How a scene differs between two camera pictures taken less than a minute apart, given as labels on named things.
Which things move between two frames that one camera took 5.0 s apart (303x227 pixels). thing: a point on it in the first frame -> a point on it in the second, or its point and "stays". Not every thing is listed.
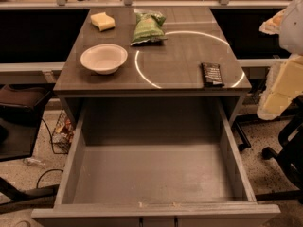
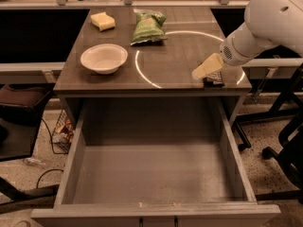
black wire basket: x=63 y=134 stays
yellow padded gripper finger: x=284 y=83 -> x=238 y=48
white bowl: x=103 y=58 stays
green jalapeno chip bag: x=149 y=28 stays
